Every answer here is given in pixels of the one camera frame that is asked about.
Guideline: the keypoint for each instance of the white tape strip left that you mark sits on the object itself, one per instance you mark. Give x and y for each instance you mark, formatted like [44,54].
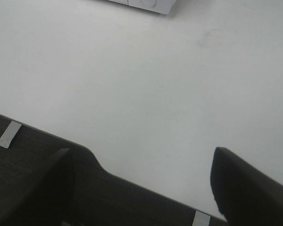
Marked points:
[9,134]

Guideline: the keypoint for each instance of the white tape strip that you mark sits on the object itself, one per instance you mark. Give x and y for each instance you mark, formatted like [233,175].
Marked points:
[201,219]
[9,134]

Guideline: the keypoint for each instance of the white microwave oven body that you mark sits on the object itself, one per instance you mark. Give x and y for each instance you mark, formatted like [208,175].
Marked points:
[156,6]

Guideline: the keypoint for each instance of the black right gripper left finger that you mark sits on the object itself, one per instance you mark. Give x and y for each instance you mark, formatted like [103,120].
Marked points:
[42,197]

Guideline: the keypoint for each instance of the white tape strip right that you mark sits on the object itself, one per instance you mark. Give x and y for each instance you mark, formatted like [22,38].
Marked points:
[201,219]

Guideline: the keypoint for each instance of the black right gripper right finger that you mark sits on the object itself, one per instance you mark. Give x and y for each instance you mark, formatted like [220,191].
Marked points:
[244,195]

